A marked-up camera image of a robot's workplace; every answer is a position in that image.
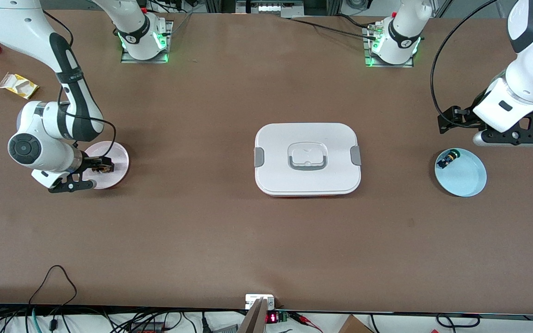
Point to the white power strip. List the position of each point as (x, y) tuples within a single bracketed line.
[(271, 8)]

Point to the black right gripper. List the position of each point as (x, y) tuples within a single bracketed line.
[(89, 162)]

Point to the red LED display board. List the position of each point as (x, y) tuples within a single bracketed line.
[(272, 317)]

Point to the light blue round plate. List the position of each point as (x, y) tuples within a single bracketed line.
[(465, 178)]

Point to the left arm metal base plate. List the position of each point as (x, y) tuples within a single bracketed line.
[(389, 66)]

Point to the orange push-button switch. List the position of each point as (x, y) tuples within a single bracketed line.
[(103, 165)]

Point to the grey aluminium bar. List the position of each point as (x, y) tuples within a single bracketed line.
[(255, 321)]

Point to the pink round plate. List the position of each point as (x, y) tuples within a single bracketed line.
[(116, 152)]

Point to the yellow snack packet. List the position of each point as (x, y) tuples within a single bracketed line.
[(21, 86)]

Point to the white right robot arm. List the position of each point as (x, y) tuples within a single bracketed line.
[(35, 115)]

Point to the small white mounting block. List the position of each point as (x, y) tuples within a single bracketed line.
[(252, 300)]

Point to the brown cardboard box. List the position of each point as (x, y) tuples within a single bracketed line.
[(354, 325)]

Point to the small black blue toy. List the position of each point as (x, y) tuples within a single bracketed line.
[(448, 159)]

